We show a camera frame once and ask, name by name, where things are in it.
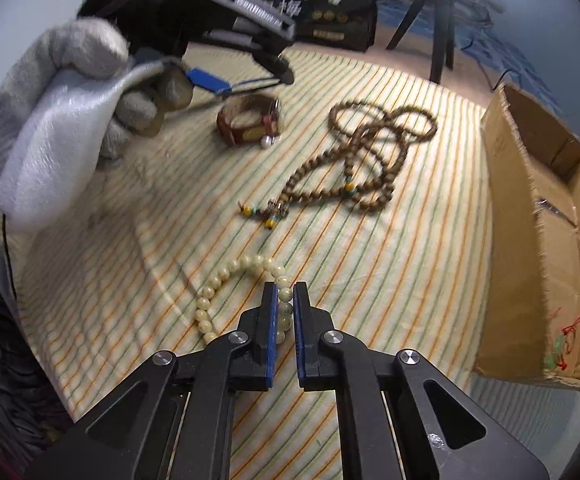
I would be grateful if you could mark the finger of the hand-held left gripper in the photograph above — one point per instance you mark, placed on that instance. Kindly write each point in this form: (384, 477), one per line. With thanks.
(279, 67)
(204, 79)

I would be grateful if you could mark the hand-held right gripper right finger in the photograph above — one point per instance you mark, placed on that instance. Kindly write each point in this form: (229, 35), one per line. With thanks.
(298, 340)

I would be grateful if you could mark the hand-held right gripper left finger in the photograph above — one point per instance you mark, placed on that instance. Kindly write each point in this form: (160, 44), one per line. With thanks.
(270, 340)

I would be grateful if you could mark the brown cardboard box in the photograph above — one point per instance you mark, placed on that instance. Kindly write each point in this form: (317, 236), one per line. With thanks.
(525, 240)

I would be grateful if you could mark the person's left hand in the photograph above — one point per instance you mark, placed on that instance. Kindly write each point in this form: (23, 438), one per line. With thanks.
(82, 42)

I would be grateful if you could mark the black box with tree print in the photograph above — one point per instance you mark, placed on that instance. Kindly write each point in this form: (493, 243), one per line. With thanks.
(315, 5)

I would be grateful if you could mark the striped yellow cloth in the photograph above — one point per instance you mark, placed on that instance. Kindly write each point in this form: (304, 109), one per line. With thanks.
(395, 285)

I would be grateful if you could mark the black tripod stand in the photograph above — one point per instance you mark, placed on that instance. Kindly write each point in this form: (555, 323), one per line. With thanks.
(440, 30)

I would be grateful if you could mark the dark knitted cloth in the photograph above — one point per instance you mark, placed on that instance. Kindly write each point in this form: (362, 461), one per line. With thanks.
(0, 360)

